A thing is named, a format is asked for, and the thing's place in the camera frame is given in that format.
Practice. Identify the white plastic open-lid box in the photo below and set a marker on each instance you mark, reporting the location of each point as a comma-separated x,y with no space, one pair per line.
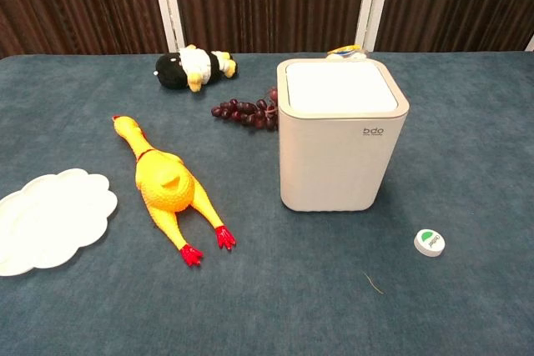
334,156

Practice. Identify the small white green cap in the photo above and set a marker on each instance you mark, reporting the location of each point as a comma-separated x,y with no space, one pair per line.
429,243

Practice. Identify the dark red grape bunch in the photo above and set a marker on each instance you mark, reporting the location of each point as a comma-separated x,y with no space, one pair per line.
246,112

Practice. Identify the yellow rubber chicken toy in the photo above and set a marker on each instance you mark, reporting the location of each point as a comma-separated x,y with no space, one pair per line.
167,181

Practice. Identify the black and white plush doll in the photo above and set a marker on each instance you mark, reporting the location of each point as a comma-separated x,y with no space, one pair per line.
183,66

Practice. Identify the yellow and white packaged goods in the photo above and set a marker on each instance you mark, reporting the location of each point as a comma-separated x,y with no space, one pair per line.
344,52

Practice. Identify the small thin twig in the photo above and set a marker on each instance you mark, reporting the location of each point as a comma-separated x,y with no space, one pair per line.
372,282

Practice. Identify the blue felt table cover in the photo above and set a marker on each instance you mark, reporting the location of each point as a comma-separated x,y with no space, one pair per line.
83,122

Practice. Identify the white flower-shaped plate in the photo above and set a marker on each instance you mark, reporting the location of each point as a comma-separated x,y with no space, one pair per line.
50,218

